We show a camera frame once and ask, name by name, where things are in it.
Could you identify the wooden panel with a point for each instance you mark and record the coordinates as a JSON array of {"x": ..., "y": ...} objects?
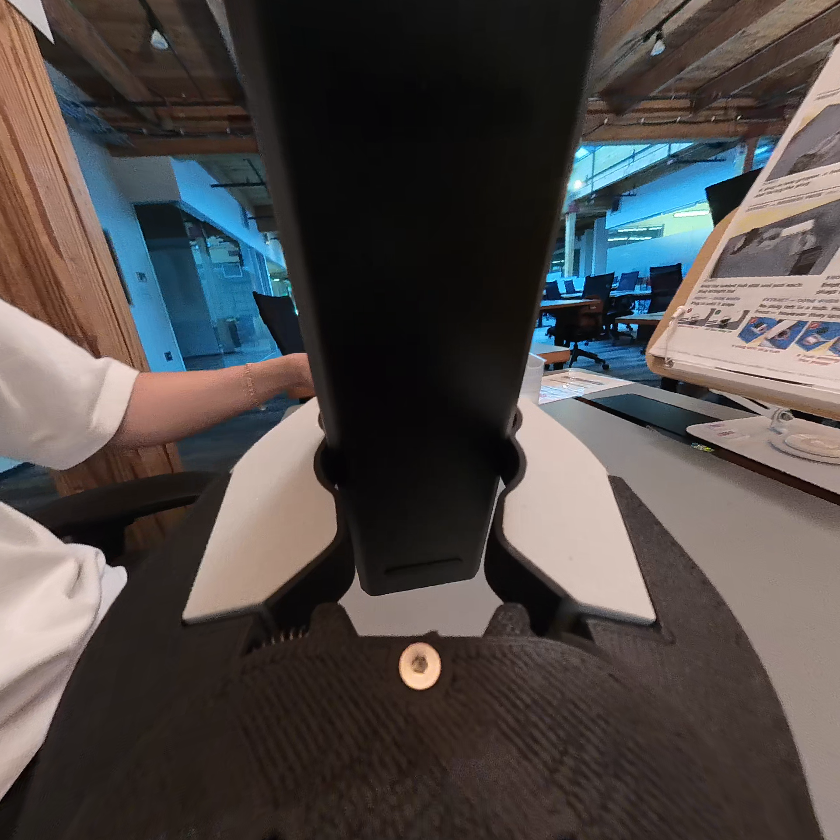
[{"x": 53, "y": 223}]

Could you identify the person's left forearm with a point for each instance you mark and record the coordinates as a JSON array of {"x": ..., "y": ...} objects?
[{"x": 184, "y": 404}]

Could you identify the black mesh office chair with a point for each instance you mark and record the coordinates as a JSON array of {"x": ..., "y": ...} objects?
[
  {"x": 660, "y": 286},
  {"x": 584, "y": 315}
]

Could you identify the person's left hand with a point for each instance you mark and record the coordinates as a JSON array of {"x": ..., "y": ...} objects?
[{"x": 286, "y": 377}]

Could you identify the person in white shirt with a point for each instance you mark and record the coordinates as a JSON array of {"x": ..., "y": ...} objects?
[{"x": 40, "y": 394}]

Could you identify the black usb hub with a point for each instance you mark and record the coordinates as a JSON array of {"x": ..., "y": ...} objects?
[{"x": 420, "y": 263}]

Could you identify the black high-back chair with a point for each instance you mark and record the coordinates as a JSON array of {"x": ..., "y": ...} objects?
[{"x": 278, "y": 326}]

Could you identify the illustrated instruction board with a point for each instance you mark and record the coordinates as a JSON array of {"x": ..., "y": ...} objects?
[{"x": 775, "y": 302}]

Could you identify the white paper notice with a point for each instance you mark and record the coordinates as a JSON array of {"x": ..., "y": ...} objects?
[{"x": 29, "y": 16}]

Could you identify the printed paper sheet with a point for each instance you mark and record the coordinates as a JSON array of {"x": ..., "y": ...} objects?
[{"x": 584, "y": 385}]

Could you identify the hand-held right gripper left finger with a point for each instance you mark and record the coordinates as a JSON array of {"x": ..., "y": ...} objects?
[{"x": 256, "y": 525}]

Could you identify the black monitor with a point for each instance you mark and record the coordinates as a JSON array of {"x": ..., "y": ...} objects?
[{"x": 731, "y": 197}]

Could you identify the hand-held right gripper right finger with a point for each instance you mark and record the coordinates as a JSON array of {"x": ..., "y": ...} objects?
[{"x": 584, "y": 525}]

